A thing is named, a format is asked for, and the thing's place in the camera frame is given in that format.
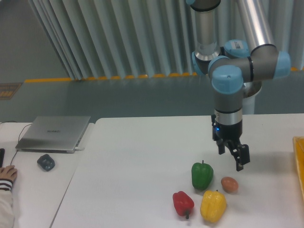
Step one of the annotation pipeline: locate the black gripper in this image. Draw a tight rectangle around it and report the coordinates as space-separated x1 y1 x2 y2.
211 114 250 171

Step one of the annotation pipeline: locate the red bell pepper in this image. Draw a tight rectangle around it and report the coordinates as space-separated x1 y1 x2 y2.
172 191 195 219

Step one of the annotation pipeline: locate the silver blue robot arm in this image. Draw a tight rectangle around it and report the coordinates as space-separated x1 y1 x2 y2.
187 0 291 171

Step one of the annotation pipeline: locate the yellow basket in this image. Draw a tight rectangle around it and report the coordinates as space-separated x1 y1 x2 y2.
293 136 304 192

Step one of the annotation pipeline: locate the person's hand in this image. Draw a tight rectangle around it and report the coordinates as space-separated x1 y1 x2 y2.
0 165 18 183

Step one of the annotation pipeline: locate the brown egg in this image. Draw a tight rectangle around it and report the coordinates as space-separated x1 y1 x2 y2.
221 177 239 192

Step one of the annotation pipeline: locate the green bell pepper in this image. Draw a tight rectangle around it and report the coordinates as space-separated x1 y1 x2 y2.
191 161 214 191

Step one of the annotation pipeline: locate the yellow bell pepper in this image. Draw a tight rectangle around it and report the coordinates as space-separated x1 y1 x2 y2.
200 190 227 223

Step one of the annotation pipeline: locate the silver laptop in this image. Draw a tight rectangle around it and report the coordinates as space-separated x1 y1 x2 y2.
16 116 91 153

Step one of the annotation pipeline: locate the dark earbuds case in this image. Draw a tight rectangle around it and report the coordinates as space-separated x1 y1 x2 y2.
37 154 56 171

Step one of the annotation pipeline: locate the black keyboard edge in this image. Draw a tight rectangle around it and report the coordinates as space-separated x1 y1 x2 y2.
0 148 5 168

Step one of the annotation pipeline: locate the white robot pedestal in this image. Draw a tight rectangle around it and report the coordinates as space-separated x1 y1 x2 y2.
242 81 262 114

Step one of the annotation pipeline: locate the black mouse cable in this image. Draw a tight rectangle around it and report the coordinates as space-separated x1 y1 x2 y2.
0 121 33 167

